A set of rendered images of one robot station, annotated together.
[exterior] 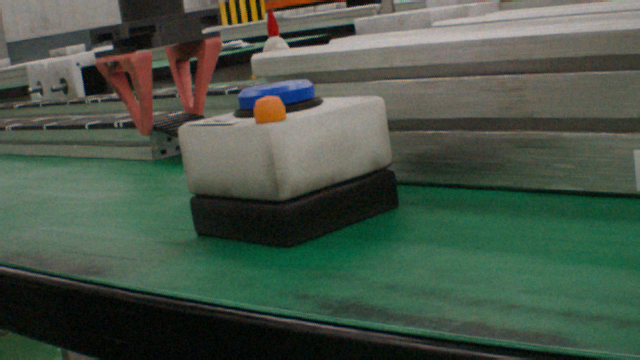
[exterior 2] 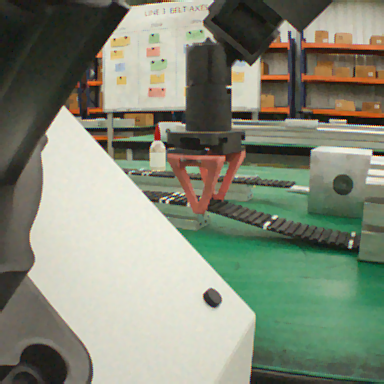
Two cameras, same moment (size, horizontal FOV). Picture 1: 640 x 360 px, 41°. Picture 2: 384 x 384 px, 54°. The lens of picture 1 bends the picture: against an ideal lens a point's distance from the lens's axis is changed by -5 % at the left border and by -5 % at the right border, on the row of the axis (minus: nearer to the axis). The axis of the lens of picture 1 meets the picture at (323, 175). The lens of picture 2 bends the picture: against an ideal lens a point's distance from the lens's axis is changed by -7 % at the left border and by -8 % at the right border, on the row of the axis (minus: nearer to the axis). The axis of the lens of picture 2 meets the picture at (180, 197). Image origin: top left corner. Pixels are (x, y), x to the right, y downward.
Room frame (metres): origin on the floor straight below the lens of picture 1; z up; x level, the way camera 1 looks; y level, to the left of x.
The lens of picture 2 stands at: (0.34, 0.34, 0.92)
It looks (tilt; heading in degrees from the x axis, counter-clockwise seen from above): 12 degrees down; 339
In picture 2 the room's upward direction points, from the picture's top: straight up
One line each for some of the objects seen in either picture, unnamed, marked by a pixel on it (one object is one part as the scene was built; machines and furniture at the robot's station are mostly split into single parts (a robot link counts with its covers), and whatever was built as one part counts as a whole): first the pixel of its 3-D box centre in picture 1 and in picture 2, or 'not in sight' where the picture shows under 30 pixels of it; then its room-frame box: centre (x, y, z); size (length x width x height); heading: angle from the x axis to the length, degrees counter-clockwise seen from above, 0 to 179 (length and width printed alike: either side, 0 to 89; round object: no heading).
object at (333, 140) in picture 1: (299, 159); not in sight; (0.48, 0.01, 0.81); 0.10 x 0.08 x 0.06; 131
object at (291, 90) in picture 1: (277, 102); not in sight; (0.47, 0.02, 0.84); 0.04 x 0.04 x 0.02
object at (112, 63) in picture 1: (150, 79); (203, 174); (0.78, 0.14, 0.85); 0.07 x 0.07 x 0.09; 41
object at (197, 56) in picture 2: not in sight; (208, 67); (0.80, 0.12, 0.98); 0.07 x 0.06 x 0.07; 154
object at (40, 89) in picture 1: (54, 85); not in sight; (1.69, 0.48, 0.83); 0.11 x 0.10 x 0.10; 128
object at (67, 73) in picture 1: (78, 83); not in sight; (1.59, 0.41, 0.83); 0.11 x 0.10 x 0.10; 132
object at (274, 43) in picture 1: (276, 50); (157, 149); (1.28, 0.04, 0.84); 0.04 x 0.04 x 0.12
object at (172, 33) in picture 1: (174, 74); (212, 171); (0.80, 0.12, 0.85); 0.07 x 0.07 x 0.09; 41
